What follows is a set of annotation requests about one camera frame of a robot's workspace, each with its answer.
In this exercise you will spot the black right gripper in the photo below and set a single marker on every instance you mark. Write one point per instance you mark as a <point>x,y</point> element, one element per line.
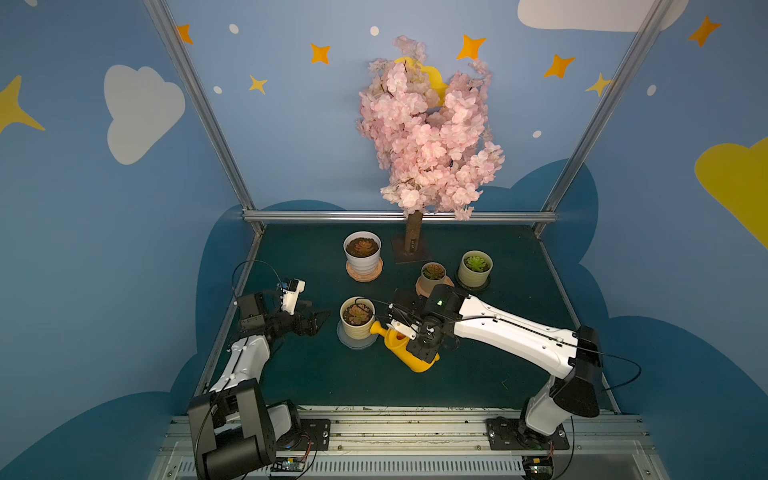
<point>414,336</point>

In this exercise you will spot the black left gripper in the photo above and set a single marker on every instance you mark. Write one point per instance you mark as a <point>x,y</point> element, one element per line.
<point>294,323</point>

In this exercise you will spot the yellow watering can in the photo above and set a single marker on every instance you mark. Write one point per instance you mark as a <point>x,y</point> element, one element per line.
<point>397,343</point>

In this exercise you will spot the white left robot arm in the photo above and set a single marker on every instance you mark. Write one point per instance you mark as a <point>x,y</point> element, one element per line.
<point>233,430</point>

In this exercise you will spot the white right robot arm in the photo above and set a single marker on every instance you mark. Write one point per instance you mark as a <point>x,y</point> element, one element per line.
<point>572,359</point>

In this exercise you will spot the green red succulent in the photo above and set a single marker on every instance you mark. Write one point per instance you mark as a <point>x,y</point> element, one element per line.
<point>433,271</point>

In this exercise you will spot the pink green rosette succulent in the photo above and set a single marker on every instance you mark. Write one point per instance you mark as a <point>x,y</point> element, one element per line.
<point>357,314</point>

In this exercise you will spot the bright green succulent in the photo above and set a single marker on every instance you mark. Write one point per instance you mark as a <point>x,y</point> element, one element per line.
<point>477,263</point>

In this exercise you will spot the red orange succulent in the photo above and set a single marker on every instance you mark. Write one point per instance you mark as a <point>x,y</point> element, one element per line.
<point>361,247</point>

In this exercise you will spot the small beige pot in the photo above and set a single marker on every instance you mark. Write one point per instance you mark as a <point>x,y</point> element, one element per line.
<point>432,274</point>

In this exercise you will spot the cream ribbed pot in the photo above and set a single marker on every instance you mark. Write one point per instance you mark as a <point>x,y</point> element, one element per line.
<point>357,332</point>

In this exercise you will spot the dark round saucer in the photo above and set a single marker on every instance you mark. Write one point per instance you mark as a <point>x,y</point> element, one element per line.
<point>476,289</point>

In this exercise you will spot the clear faceted saucer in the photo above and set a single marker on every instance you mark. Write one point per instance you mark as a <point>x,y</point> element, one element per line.
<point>354,344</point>

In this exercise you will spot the pale green ribbed pot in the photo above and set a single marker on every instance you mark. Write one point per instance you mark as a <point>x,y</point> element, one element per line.
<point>473,278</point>

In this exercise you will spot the brown tree trunk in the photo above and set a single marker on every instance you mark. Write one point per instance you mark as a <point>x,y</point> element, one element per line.
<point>413,232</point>

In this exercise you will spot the large white pot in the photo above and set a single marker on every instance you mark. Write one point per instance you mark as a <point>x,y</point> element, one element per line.
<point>362,266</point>

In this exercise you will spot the left circuit board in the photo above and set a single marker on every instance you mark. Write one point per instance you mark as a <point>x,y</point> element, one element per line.
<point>288,465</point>

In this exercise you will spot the circuit board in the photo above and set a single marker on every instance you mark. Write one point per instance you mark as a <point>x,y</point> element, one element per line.
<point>538,468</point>
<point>288,465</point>

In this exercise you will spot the pink blossom tree crown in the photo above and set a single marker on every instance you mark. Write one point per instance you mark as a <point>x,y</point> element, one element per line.
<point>433,138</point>

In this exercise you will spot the right circuit board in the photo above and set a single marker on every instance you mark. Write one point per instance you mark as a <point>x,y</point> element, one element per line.
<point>538,468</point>

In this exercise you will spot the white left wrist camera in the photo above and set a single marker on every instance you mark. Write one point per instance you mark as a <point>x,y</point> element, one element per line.
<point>290,291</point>

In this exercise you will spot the metal tree base plate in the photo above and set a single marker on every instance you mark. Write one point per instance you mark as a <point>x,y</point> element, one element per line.
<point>402,254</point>

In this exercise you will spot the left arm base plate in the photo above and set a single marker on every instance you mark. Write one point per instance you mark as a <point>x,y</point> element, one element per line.
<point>312,434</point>

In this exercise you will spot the left side floor rail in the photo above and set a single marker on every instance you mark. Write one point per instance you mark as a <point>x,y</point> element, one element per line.
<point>237,280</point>

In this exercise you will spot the floor rail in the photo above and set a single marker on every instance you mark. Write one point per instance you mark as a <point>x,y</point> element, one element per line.
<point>614,407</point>
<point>237,280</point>

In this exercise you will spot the aluminium back rail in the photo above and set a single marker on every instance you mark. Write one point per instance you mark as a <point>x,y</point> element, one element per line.
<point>294,216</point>

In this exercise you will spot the aluminium front rail base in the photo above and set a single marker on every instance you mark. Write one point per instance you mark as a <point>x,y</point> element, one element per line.
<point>368,442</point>

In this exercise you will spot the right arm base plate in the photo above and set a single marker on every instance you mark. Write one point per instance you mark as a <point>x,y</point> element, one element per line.
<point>508,434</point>

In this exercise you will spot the aluminium frame post right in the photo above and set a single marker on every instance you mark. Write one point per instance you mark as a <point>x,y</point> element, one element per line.
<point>642,43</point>

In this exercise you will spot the aluminium frame post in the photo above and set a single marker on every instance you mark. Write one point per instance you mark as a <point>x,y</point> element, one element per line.
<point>642,43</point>
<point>166,27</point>

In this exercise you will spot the right side floor rail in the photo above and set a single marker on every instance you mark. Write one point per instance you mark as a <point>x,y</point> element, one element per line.
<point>614,407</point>

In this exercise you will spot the aluminium frame post left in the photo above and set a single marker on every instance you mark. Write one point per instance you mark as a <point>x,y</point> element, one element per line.
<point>166,27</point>

